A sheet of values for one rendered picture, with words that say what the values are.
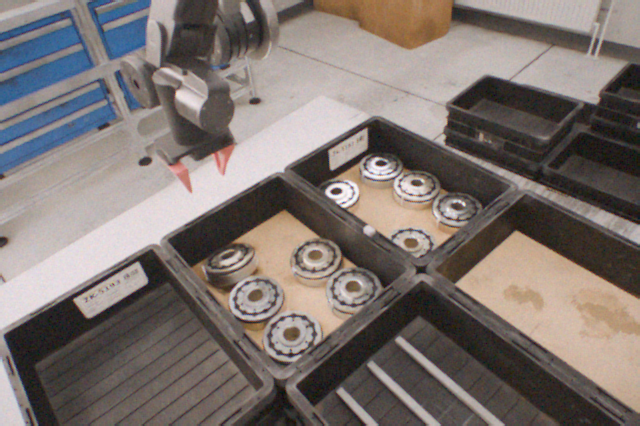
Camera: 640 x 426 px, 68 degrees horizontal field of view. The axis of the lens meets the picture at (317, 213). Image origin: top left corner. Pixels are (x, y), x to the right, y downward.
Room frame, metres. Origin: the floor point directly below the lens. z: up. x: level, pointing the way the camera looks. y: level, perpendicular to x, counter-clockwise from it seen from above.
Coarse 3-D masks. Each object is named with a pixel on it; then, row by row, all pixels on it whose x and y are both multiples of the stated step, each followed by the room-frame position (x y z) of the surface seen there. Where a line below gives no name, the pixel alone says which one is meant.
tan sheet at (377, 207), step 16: (352, 176) 0.89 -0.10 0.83; (368, 192) 0.83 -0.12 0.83; (384, 192) 0.82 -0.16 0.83; (368, 208) 0.77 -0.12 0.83; (384, 208) 0.77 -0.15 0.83; (400, 208) 0.76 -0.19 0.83; (384, 224) 0.72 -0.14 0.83; (400, 224) 0.71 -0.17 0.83; (416, 224) 0.70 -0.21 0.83; (432, 224) 0.70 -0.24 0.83
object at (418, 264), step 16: (352, 128) 0.95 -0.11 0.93; (400, 128) 0.93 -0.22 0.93; (432, 144) 0.85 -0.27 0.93; (304, 160) 0.85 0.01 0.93; (464, 160) 0.78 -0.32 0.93; (496, 176) 0.71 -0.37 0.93; (320, 192) 0.73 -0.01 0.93; (512, 192) 0.66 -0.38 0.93; (336, 208) 0.68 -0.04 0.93; (496, 208) 0.62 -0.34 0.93; (368, 224) 0.62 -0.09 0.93; (384, 240) 0.58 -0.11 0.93; (448, 240) 0.56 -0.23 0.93; (432, 256) 0.53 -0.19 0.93; (416, 272) 0.51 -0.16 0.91
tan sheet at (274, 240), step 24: (288, 216) 0.78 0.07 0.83; (240, 240) 0.72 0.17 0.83; (264, 240) 0.71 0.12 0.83; (288, 240) 0.70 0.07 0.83; (264, 264) 0.65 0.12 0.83; (288, 264) 0.64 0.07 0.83; (216, 288) 0.60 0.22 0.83; (288, 288) 0.58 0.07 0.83; (312, 288) 0.57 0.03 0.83; (384, 288) 0.55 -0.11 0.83; (312, 312) 0.51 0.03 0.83
